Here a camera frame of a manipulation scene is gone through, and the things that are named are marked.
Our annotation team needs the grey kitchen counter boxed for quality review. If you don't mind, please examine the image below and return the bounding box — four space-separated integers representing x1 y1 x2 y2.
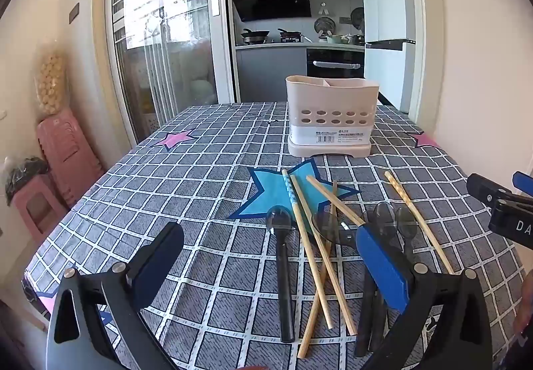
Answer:
234 42 366 102

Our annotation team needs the black frying pan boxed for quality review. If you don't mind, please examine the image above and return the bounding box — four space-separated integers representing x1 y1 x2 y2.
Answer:
277 29 311 44
241 29 270 44

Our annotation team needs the bag of yellow balls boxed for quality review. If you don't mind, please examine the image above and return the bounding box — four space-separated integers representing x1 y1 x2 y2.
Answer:
34 43 68 117

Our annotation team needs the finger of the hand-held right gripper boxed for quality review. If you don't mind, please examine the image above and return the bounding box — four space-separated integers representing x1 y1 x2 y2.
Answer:
512 171 533 198
466 173 514 205

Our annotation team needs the pink plastic stool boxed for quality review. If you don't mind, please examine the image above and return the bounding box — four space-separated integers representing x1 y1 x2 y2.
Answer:
12 174 67 243

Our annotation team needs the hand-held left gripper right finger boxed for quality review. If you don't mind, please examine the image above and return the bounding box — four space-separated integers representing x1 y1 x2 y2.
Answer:
355 224 494 370

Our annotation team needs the zigzag patterned bamboo chopstick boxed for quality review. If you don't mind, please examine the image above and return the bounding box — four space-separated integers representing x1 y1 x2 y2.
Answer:
384 171 455 275

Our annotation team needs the sliding glass door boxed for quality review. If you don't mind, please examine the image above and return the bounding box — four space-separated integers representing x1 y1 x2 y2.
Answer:
106 0 232 138

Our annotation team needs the black built-in oven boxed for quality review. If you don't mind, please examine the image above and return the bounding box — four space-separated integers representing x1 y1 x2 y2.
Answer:
306 48 366 79

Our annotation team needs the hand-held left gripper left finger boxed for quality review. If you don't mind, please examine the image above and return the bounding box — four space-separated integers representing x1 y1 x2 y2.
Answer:
45 221 186 370

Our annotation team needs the blue patterned bamboo chopstick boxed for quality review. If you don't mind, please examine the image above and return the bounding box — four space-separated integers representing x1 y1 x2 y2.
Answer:
282 169 334 329

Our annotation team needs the black plastic bag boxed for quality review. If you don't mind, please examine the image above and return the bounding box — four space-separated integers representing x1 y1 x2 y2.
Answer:
4 157 50 206

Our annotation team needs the plain bamboo chopstick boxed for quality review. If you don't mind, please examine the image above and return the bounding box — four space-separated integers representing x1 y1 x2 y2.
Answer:
297 180 339 359
306 175 366 226
289 174 358 335

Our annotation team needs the beige plastic utensil holder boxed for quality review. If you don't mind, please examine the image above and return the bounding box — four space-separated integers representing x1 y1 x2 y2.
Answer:
285 76 380 158

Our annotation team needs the grey checked star tablecloth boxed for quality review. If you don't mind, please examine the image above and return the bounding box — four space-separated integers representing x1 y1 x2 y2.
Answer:
23 101 527 370

